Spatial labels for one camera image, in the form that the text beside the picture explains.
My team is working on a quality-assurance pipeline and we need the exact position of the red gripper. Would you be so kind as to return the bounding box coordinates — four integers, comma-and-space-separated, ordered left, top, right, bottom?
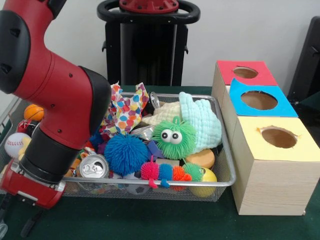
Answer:
0, 159, 66, 238

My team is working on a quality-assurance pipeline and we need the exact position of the colourful polka-dot cloth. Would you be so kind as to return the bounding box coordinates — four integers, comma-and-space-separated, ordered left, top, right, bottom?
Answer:
98, 81, 150, 138

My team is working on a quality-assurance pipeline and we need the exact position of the green spiky rubber ball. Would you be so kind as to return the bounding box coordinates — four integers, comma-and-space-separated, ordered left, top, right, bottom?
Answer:
151, 116, 197, 160

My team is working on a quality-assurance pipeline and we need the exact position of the cream knit cloth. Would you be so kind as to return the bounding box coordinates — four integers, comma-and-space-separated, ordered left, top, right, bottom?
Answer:
141, 103, 182, 126

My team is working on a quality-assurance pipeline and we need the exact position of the mint green cloth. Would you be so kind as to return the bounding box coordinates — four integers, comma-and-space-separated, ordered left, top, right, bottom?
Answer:
178, 91, 223, 154

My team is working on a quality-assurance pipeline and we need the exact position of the shallow silver mesh bin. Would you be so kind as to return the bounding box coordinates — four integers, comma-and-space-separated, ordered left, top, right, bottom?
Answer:
0, 92, 237, 203

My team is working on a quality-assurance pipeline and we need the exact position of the wooden three-hole box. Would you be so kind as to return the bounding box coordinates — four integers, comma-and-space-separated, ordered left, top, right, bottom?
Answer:
211, 59, 320, 216

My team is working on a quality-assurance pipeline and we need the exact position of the white baseball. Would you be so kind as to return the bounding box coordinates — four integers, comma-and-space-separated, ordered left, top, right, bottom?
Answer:
4, 132, 32, 158

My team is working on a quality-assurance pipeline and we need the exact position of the silver-top drink can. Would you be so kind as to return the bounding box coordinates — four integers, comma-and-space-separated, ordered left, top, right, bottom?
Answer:
76, 154, 110, 179

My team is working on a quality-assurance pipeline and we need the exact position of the dark green table cloth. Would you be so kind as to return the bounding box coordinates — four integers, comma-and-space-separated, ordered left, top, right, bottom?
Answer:
0, 83, 320, 240

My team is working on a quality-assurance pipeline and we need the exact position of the blue spiky rubber ball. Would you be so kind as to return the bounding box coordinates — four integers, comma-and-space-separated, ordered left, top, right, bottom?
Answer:
103, 132, 150, 176

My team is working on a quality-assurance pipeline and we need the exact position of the rainbow spiky caterpillar toy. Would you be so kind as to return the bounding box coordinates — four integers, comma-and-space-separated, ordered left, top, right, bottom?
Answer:
140, 155, 205, 190

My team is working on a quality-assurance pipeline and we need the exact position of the round orange sponge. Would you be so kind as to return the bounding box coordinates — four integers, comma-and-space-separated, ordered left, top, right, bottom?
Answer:
186, 149, 216, 169

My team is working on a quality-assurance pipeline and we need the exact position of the yellow smiley ball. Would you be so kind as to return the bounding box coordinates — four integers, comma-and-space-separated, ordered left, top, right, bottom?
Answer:
189, 167, 218, 198

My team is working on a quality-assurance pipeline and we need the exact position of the black upright panel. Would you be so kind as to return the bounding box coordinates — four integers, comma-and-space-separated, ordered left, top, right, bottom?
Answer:
286, 16, 320, 101

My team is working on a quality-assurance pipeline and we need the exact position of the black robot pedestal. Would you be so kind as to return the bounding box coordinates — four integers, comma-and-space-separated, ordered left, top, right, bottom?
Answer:
96, 0, 201, 87

